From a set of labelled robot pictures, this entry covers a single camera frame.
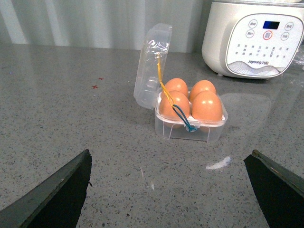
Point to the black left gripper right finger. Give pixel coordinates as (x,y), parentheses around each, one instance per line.
(279,192)

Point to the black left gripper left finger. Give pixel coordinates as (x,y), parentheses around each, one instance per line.
(56,202)

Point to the brown egg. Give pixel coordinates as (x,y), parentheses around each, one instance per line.
(207,110)
(166,110)
(177,86)
(200,86)

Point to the clear plastic egg box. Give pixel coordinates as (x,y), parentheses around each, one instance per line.
(148,91)

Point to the clear plastic wrap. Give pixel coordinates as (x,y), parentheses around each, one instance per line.
(298,60)

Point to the blue rubber band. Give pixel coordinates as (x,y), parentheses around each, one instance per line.
(179,112)

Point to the yellow rubber band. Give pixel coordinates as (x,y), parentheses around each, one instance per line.
(160,77)

